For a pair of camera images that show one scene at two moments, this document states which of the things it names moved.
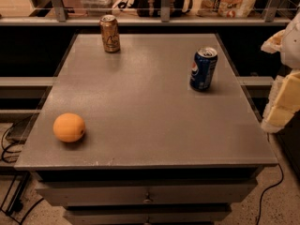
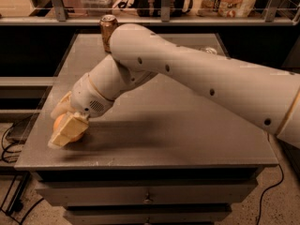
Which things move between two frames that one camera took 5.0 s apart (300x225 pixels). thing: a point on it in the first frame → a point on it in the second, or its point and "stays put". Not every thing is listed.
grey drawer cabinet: x=154 y=150 stays put
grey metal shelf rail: x=57 y=14 stays put
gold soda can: x=110 y=32 stays put
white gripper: x=292 y=46 → x=88 y=97
